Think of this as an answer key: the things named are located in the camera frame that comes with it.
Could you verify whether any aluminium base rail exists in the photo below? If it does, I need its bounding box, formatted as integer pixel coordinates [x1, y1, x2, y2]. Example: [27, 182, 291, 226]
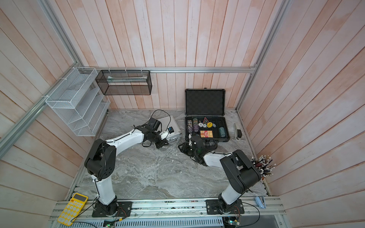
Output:
[48, 197, 291, 228]

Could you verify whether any purple poker chip stack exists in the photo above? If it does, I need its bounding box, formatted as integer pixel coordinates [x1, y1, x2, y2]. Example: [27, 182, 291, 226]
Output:
[193, 118, 199, 133]

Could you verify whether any black poker set case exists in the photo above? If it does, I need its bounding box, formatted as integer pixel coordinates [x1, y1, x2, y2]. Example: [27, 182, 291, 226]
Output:
[184, 88, 230, 150]

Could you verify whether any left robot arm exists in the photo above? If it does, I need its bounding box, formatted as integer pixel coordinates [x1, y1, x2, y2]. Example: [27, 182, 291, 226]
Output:
[84, 117, 175, 217]

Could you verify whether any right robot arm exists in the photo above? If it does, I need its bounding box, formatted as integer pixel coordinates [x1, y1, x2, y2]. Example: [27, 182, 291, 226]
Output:
[178, 136, 261, 215]

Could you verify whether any silver poker set case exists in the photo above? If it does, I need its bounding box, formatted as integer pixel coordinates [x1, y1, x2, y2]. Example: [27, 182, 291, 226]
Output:
[158, 116, 182, 143]

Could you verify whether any yellow calculator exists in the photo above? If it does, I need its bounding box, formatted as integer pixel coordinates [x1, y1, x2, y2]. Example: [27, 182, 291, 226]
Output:
[57, 193, 88, 226]

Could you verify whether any black mesh basket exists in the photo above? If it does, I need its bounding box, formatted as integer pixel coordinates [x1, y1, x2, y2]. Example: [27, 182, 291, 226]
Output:
[96, 69, 153, 96]

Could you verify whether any red pen cup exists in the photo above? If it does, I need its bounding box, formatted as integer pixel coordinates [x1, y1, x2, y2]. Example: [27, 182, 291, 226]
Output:
[251, 155, 277, 179]

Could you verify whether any grey black stapler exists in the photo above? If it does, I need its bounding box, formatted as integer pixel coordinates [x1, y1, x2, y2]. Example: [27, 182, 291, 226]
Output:
[233, 123, 242, 140]

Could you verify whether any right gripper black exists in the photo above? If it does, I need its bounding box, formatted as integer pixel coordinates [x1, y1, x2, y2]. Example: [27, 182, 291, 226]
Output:
[178, 142, 199, 158]

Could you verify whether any blue object on rail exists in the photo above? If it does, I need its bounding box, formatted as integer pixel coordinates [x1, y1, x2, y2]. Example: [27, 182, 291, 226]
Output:
[255, 196, 266, 209]

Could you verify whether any red playing card deck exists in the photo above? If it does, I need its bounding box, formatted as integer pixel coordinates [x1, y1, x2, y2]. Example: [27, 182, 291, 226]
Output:
[200, 130, 214, 138]

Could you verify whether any white wire mesh shelf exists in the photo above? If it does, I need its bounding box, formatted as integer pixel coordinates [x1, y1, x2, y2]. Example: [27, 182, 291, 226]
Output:
[46, 67, 110, 136]

